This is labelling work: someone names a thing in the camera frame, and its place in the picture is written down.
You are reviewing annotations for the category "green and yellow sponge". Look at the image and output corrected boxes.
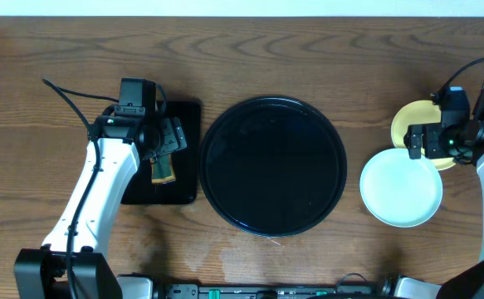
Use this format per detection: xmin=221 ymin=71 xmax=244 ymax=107
xmin=150 ymin=154 xmax=176 ymax=184

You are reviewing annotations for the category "light blue plate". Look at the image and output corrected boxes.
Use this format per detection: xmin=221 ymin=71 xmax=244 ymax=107
xmin=359 ymin=149 xmax=443 ymax=228

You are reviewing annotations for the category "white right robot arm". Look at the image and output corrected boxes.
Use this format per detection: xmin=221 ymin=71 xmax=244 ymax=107
xmin=196 ymin=82 xmax=484 ymax=298

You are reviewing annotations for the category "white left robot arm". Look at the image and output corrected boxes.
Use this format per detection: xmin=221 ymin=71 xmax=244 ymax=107
xmin=14 ymin=105 xmax=186 ymax=298

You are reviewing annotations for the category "black rectangular tray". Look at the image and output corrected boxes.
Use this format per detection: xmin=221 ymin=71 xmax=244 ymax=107
xmin=121 ymin=100 xmax=202 ymax=205

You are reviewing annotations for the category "round black tray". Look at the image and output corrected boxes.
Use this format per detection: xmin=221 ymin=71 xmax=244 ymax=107
xmin=198 ymin=96 xmax=347 ymax=238

